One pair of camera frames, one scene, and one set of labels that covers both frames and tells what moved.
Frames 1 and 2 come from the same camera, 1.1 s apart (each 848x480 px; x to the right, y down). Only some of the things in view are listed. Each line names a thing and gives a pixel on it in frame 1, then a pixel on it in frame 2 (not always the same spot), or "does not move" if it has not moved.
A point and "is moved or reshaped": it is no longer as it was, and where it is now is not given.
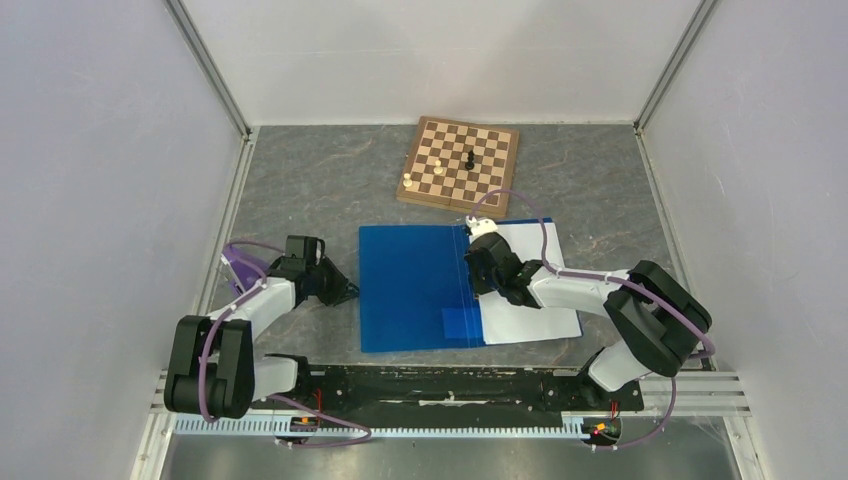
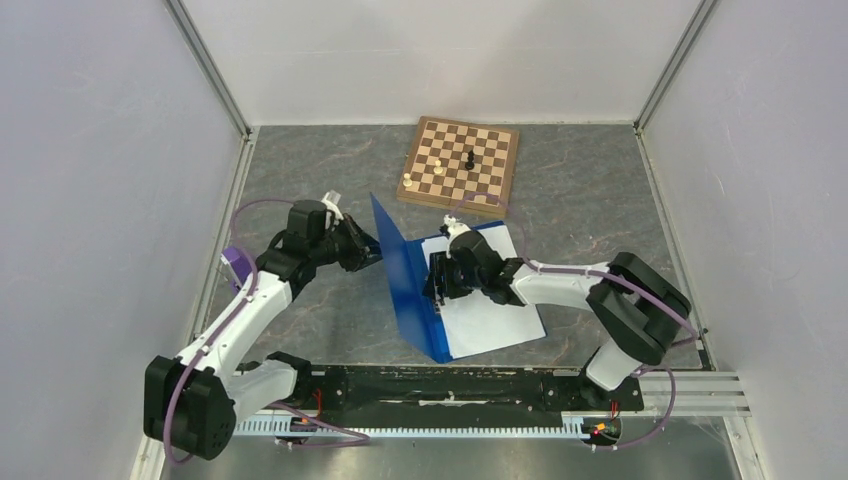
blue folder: (416, 291) is moved or reshaped
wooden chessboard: (451, 164) does not move
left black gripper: (342, 289) → (365, 250)
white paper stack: (504, 321) → (473, 321)
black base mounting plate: (451, 391) does not move
